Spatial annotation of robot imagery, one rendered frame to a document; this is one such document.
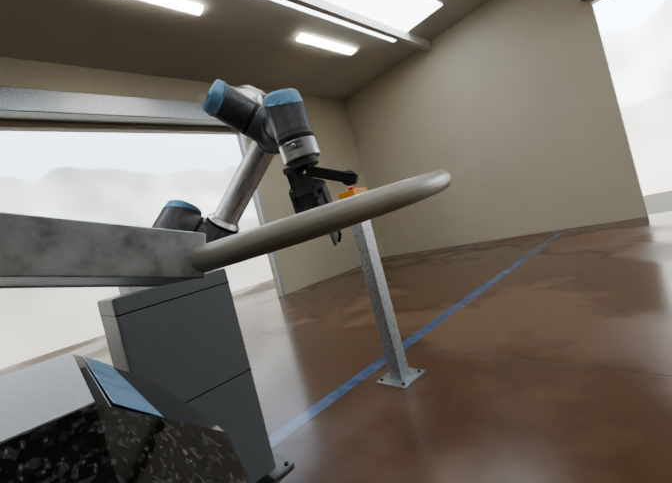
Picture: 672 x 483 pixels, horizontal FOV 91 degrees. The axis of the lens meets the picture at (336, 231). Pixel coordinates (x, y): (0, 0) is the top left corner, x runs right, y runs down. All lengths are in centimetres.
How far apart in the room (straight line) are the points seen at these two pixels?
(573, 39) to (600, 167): 192
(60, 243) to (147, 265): 7
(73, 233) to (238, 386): 120
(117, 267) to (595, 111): 627
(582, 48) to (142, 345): 636
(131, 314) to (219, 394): 44
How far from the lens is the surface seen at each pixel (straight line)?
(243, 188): 148
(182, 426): 34
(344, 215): 33
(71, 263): 36
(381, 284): 186
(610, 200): 635
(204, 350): 141
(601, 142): 632
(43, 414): 33
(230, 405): 149
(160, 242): 38
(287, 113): 79
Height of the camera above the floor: 88
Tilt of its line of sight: level
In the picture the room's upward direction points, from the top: 15 degrees counter-clockwise
